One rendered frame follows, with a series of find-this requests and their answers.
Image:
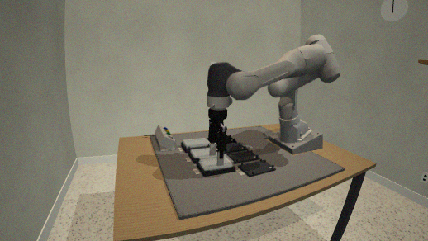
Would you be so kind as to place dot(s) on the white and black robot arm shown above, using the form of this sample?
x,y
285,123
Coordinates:
x,y
311,60

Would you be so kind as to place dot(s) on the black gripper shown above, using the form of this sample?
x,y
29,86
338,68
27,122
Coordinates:
x,y
217,134

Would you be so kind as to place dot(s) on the grey button panel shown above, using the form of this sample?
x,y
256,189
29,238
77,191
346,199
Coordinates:
x,y
165,139

